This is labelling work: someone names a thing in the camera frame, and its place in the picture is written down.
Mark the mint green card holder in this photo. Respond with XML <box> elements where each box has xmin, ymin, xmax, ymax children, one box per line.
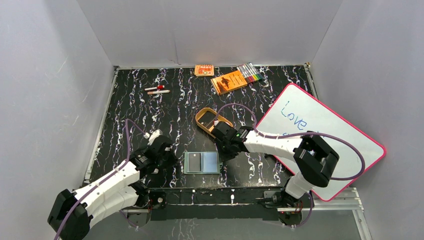
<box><xmin>183</xmin><ymin>151</ymin><xmax>220</xmax><ymax>175</ymax></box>

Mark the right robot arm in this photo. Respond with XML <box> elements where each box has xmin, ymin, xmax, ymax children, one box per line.
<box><xmin>211</xmin><ymin>121</ymin><xmax>340</xmax><ymax>207</ymax></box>

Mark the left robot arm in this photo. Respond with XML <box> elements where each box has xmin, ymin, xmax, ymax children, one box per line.
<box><xmin>47</xmin><ymin>130</ymin><xmax>177</xmax><ymax>240</ymax></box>

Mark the small orange card box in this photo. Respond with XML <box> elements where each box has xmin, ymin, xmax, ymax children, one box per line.
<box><xmin>194</xmin><ymin>64</ymin><xmax>215</xmax><ymax>77</ymax></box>

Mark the tan oval tray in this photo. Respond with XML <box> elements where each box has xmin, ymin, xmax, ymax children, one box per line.
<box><xmin>195</xmin><ymin>107</ymin><xmax>234</xmax><ymax>139</ymax></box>

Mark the orange book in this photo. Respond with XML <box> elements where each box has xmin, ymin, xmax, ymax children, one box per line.
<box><xmin>210</xmin><ymin>70</ymin><xmax>248</xmax><ymax>96</ymax></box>

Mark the white pink marker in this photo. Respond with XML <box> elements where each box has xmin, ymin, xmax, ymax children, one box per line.
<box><xmin>147</xmin><ymin>90</ymin><xmax>171</xmax><ymax>95</ymax></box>

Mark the red capped marker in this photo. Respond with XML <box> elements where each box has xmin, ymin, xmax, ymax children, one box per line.
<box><xmin>144</xmin><ymin>85</ymin><xmax>165</xmax><ymax>91</ymax></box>

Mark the set of coloured markers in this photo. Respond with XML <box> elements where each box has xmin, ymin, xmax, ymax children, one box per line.
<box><xmin>236</xmin><ymin>62</ymin><xmax>265</xmax><ymax>84</ymax></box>

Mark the pink framed whiteboard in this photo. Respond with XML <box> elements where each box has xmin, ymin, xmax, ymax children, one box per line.
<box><xmin>256</xmin><ymin>83</ymin><xmax>387</xmax><ymax>202</ymax></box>

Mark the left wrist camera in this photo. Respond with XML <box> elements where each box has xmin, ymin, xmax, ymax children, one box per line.
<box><xmin>143</xmin><ymin>129</ymin><xmax>163</xmax><ymax>145</ymax></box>

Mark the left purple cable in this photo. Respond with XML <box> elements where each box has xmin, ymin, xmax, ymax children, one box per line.
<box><xmin>52</xmin><ymin>118</ymin><xmax>148</xmax><ymax>240</ymax></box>

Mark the black base frame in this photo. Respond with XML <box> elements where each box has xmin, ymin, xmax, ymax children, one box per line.
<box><xmin>128</xmin><ymin>187</ymin><xmax>309</xmax><ymax>226</ymax></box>

